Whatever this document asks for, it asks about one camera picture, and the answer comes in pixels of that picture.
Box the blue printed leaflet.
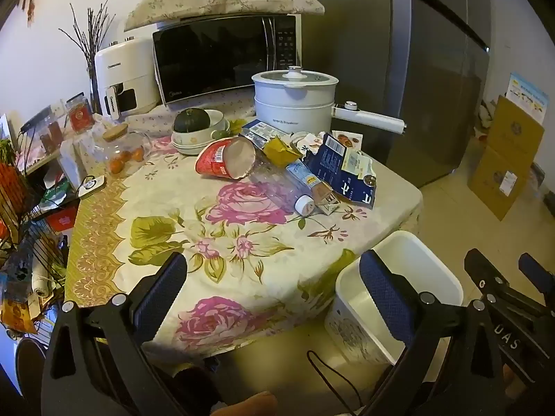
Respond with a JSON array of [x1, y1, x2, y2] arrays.
[[505, 73, 550, 128]]

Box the white electric pot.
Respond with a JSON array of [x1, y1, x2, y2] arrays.
[[251, 66, 407, 135]]

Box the black wire rack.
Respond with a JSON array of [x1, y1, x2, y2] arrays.
[[0, 139, 74, 313]]

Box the dried branches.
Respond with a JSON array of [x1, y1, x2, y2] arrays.
[[58, 0, 118, 96]]

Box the glass jar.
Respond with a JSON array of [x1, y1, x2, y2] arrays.
[[102, 123, 152, 178]]

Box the glass pot lid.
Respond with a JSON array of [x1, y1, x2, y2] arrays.
[[254, 66, 339, 89]]

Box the clear plastic bottle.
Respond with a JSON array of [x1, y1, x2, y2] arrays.
[[249, 158, 319, 216]]

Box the cardboard box with white label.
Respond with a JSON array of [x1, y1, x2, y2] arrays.
[[467, 145, 534, 222]]

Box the black microwave oven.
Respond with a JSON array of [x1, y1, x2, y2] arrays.
[[153, 14, 302, 105]]

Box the yellow wrapper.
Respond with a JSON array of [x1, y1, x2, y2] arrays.
[[262, 134, 302, 167]]

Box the floral tablecloth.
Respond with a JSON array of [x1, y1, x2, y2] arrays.
[[65, 91, 423, 356]]

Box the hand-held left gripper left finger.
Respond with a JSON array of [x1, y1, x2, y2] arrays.
[[41, 251, 188, 416]]

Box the printed paper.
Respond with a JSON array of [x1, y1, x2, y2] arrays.
[[288, 131, 326, 157]]

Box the green pumpkin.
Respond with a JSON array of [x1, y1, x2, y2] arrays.
[[173, 107, 213, 133]]

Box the red instant noodle cup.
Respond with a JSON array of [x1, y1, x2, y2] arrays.
[[195, 136, 257, 180]]

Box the wooden jar lid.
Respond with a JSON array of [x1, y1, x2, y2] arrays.
[[103, 123, 130, 141]]

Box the black cable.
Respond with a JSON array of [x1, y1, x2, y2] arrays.
[[307, 349, 362, 412]]

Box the dark blue foil bag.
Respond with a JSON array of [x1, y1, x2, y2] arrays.
[[304, 132, 378, 209]]

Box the small white device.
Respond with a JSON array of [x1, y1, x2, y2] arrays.
[[79, 174, 107, 198]]

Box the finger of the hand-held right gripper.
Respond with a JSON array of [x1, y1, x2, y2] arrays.
[[518, 252, 555, 300], [464, 248, 521, 308]]

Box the grey refrigerator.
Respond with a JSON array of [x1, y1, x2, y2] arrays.
[[299, 0, 490, 183]]

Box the blue snack package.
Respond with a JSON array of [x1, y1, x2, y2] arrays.
[[240, 121, 282, 150]]

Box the red box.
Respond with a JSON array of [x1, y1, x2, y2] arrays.
[[66, 93, 94, 133]]

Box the white air fryer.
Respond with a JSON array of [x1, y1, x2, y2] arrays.
[[94, 37, 162, 118]]

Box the food picture leaflet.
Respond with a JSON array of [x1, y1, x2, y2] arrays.
[[332, 130, 364, 150]]

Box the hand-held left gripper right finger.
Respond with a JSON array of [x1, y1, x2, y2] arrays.
[[359, 249, 509, 416]]

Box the white plastic bin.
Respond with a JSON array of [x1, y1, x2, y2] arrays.
[[324, 231, 464, 367]]

